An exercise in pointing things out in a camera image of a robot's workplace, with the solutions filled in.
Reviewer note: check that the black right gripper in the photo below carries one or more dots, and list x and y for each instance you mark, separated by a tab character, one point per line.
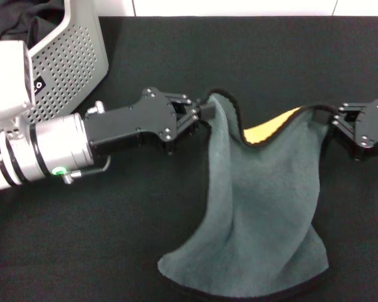
375	129

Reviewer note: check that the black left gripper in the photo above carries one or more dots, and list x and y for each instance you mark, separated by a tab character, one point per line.
132	126

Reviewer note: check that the grey yellow towel black trim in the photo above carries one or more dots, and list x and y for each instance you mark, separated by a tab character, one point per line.
264	188

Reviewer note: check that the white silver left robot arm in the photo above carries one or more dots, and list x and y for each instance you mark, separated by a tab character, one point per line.
50	148

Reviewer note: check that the grey perforated storage box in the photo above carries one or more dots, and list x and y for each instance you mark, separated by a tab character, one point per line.
69	56

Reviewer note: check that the black tablecloth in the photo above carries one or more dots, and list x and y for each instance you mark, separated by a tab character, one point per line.
82	245

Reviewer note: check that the silver plug on left wrist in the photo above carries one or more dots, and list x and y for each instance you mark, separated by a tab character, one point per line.
97	108

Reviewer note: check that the black cloth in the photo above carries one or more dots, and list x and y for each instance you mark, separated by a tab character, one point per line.
19	19

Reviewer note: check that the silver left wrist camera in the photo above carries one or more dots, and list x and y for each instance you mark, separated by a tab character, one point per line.
6	81

